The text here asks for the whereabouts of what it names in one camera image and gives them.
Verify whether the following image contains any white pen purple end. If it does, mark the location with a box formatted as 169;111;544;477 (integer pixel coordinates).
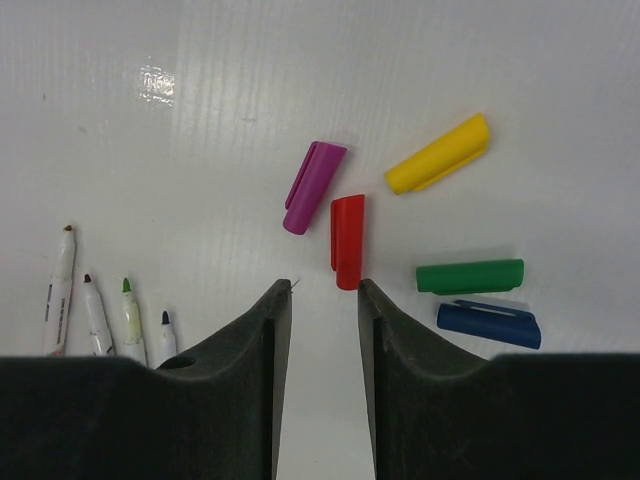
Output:
82;274;116;356

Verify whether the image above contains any white pen yellow end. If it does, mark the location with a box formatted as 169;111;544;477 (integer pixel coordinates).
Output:
42;225;76;356

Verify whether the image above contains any yellow pen cap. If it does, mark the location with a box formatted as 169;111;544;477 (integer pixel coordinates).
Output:
384;113;490;195

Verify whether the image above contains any white pen blue end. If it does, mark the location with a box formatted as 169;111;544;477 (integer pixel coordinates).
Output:
159;310;177;364

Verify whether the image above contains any red pen cap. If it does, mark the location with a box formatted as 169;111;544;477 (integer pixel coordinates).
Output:
330;194;366;291

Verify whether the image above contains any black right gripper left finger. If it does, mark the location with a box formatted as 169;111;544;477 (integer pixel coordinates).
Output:
1;279;292;479

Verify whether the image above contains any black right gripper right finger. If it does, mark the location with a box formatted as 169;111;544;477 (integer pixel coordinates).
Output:
358;279;639;479

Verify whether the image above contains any white pen green end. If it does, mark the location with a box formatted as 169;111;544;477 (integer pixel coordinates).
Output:
122;277;147;366

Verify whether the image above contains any purple pen cap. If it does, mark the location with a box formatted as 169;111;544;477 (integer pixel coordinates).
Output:
283;141;348;235

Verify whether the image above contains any blue pen cap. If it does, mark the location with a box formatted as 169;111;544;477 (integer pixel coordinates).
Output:
436;300;542;350

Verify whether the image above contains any green pen cap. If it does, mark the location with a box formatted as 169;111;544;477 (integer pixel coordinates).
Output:
415;259;525;296

